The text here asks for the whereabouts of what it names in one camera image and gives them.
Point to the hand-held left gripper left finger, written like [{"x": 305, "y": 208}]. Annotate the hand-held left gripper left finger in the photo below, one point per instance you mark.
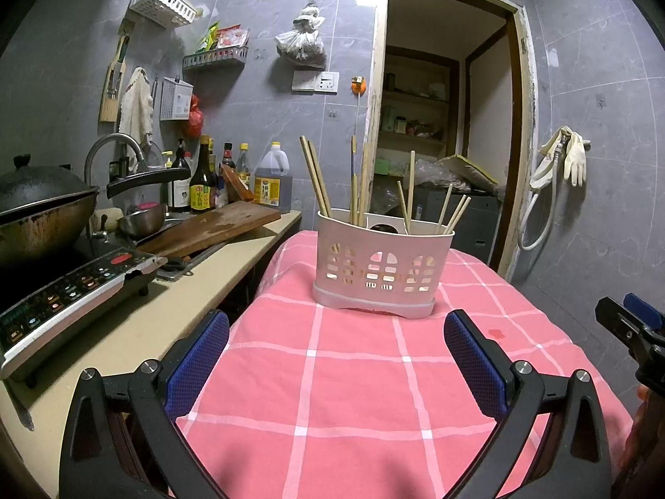
[{"x": 200, "y": 364}]

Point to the red snack packet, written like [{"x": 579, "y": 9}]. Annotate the red snack packet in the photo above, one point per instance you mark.
[{"x": 232, "y": 37}]

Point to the crumpled clear plastic sheet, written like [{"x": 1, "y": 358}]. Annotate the crumpled clear plastic sheet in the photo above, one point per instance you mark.
[{"x": 436, "y": 174}]

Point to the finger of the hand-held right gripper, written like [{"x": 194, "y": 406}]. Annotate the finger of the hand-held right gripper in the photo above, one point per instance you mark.
[
  {"x": 647, "y": 311},
  {"x": 626, "y": 325}
]

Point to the hanging clear plastic bag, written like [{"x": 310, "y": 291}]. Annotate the hanging clear plastic bag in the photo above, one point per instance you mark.
[{"x": 301, "y": 47}]

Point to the white rubber gloves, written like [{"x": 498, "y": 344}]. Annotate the white rubber gloves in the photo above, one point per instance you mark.
[{"x": 575, "y": 158}]

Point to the wooden cutting board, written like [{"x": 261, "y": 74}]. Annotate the wooden cutting board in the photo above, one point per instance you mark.
[{"x": 218, "y": 223}]

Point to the white perforated wall holder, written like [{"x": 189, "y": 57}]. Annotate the white perforated wall holder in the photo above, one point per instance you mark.
[{"x": 176, "y": 99}]

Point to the grey wall shelf basket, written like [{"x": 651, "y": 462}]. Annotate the grey wall shelf basket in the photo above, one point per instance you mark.
[{"x": 215, "y": 58}]

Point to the white plastic utensil basket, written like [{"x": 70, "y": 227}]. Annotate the white plastic utensil basket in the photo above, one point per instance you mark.
[{"x": 384, "y": 260}]

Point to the white wall socket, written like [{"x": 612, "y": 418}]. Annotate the white wall socket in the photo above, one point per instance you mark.
[{"x": 328, "y": 82}]

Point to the green box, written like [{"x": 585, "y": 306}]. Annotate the green box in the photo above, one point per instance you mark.
[{"x": 383, "y": 167}]

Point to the wooden shelf unit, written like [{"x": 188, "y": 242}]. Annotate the wooden shelf unit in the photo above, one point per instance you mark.
[{"x": 415, "y": 99}]

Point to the clear bottle yellow cap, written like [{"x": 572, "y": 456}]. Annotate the clear bottle yellow cap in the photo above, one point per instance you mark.
[{"x": 244, "y": 169}]

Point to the grey cabinet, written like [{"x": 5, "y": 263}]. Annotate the grey cabinet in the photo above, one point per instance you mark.
[{"x": 478, "y": 228}]

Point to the grey wall switch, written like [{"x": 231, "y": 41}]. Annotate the grey wall switch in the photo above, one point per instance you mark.
[{"x": 304, "y": 81}]

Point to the large cooking oil jug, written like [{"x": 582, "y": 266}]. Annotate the large cooking oil jug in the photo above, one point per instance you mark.
[{"x": 273, "y": 187}]

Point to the white wall basket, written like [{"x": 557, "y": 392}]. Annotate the white wall basket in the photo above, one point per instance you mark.
[{"x": 163, "y": 5}]

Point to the slim bottle yellow cap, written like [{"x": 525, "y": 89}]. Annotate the slim bottle yellow cap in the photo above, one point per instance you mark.
[{"x": 213, "y": 158}]

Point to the group of wooden chopsticks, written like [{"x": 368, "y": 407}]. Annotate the group of wooden chopsticks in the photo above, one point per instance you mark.
[{"x": 318, "y": 182}]

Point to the black wok lid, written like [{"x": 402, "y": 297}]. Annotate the black wok lid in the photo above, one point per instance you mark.
[{"x": 41, "y": 187}]

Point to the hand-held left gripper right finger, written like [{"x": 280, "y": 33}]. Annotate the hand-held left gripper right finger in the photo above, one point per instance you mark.
[{"x": 473, "y": 364}]

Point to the black wok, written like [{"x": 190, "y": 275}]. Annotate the black wok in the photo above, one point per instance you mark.
[{"x": 41, "y": 234}]

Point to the purple banded chopstick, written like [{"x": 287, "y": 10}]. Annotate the purple banded chopstick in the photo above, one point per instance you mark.
[{"x": 354, "y": 192}]

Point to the pink checked tablecloth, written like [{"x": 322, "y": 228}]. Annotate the pink checked tablecloth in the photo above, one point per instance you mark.
[{"x": 353, "y": 374}]

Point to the wooden door frame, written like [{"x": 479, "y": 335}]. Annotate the wooden door frame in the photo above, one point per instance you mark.
[{"x": 526, "y": 114}]

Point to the wooden wall knife holder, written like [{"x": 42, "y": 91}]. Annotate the wooden wall knife holder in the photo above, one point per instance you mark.
[{"x": 109, "y": 109}]

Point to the red plastic bag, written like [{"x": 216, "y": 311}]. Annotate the red plastic bag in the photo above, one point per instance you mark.
[{"x": 195, "y": 119}]

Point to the yellow pump dispenser bottle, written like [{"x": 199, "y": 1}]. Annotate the yellow pump dispenser bottle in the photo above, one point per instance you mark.
[{"x": 167, "y": 157}]

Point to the dark bottle white label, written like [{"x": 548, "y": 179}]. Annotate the dark bottle white label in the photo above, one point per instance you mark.
[{"x": 180, "y": 187}]

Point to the yellow green snack packet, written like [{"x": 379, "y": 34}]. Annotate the yellow green snack packet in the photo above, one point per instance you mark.
[{"x": 209, "y": 37}]

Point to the induction cooker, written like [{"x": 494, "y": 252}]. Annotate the induction cooker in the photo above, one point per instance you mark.
[{"x": 78, "y": 296}]

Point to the folded yellow-edged mat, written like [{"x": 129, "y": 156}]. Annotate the folded yellow-edged mat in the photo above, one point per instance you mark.
[{"x": 475, "y": 171}]

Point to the steel bowl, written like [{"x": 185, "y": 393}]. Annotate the steel bowl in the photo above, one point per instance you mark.
[{"x": 143, "y": 221}]

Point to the white hanging towel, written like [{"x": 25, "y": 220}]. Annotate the white hanging towel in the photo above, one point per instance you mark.
[{"x": 136, "y": 109}]

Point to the orange wall hook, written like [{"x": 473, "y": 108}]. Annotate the orange wall hook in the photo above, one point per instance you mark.
[{"x": 358, "y": 86}]

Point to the dark bottle yellow label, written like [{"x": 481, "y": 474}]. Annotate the dark bottle yellow label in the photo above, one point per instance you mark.
[{"x": 202, "y": 192}]

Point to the steel faucet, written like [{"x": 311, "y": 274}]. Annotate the steel faucet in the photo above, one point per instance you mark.
[{"x": 111, "y": 139}]

